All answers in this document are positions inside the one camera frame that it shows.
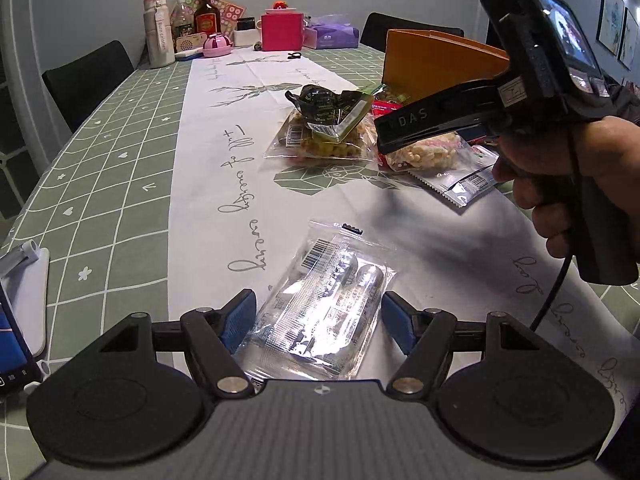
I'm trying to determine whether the person's right hand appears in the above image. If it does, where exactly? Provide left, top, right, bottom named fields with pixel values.
left=491, top=115, right=640, bottom=261

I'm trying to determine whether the pink gift box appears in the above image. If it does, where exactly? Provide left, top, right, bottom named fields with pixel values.
left=261, top=9, right=305, bottom=52

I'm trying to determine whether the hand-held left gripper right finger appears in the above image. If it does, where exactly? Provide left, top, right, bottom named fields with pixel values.
left=381, top=290, right=543, bottom=400

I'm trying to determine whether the orange cardboard box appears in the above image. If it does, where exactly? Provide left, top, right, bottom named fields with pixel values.
left=382, top=29, right=511, bottom=98

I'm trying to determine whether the dark green snack packet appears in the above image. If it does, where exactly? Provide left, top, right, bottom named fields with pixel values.
left=285, top=85, right=373, bottom=143

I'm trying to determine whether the clear bag of yellow snacks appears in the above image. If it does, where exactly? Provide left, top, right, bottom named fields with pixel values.
left=263, top=110, right=381, bottom=163

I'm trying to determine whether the black chair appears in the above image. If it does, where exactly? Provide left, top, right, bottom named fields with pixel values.
left=360, top=11, right=466, bottom=53
left=41, top=40, right=136, bottom=133

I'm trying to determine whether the clear silvery snack packet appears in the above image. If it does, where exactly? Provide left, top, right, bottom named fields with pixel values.
left=232, top=219, right=398, bottom=382

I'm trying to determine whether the white printed table runner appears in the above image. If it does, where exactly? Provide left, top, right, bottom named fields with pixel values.
left=170, top=45, right=631, bottom=411

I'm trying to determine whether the pink round gadget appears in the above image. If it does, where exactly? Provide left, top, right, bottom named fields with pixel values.
left=202, top=33, right=233, bottom=58

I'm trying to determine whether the white phone stand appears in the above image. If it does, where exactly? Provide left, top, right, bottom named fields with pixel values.
left=0, top=240, right=51, bottom=376

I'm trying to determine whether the clear plastic bottle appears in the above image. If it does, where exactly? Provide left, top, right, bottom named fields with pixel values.
left=170, top=0, right=196, bottom=41

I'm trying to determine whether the red snack packet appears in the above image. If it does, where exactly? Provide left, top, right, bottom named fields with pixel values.
left=371, top=97, right=406, bottom=116

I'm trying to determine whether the beige small radio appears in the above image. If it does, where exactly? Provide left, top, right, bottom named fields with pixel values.
left=172, top=32, right=208, bottom=53

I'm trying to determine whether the white water bottle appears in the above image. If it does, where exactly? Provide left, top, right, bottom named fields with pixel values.
left=142, top=0, right=177, bottom=68

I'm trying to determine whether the clear bag of puffed snacks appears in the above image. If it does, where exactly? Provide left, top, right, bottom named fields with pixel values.
left=380, top=130, right=473, bottom=173

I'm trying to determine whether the mixed nut snack packet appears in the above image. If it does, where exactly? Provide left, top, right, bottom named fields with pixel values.
left=382, top=85, right=418, bottom=106

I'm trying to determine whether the brown glass bottle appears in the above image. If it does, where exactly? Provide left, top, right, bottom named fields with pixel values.
left=194, top=0, right=222, bottom=38

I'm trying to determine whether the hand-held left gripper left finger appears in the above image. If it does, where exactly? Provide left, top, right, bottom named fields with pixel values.
left=97, top=289, right=258, bottom=401

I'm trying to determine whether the dotted pattern card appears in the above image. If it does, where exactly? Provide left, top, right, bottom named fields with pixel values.
left=175, top=0, right=247, bottom=36

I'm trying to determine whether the white mug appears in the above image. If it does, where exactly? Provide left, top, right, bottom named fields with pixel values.
left=234, top=17, right=263, bottom=47

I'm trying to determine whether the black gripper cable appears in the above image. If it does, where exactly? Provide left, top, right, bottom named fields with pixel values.
left=529, top=125, right=583, bottom=332

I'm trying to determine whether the smartphone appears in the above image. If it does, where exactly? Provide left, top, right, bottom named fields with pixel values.
left=0, top=287, right=43, bottom=396

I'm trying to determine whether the silver edged snack packet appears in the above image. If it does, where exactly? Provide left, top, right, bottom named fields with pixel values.
left=407, top=145, right=503, bottom=208

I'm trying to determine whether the framed wall picture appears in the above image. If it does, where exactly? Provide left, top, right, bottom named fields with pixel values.
left=617, top=7, right=640, bottom=71
left=596, top=0, right=626, bottom=56

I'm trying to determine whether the purple tissue pack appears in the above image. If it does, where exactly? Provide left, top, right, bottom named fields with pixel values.
left=302, top=14, right=362, bottom=50

